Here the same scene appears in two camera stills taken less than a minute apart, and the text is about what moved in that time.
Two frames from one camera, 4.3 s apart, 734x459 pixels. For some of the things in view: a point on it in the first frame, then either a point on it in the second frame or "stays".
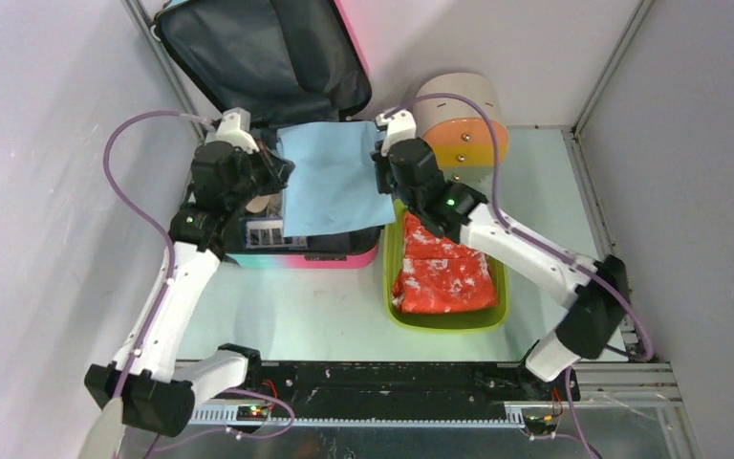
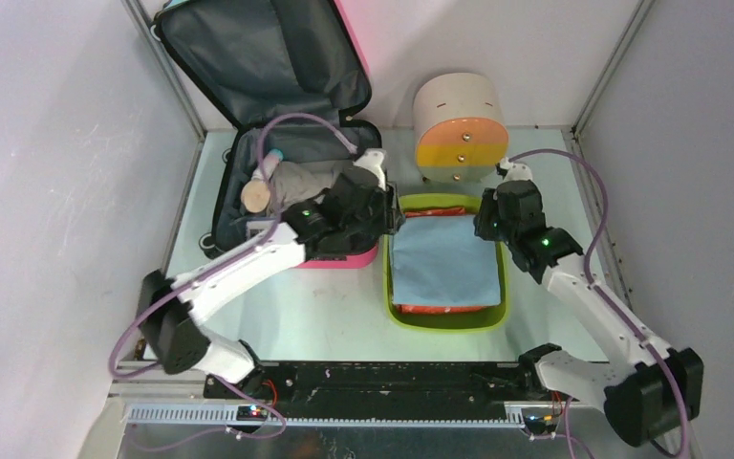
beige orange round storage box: [457, 129] stays
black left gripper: [278, 170] to [390, 217]
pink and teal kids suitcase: [285, 63] stays
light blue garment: [334, 185] to [440, 260]
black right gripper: [382, 163] to [488, 203]
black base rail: [399, 386] stays
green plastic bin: [492, 318] stays
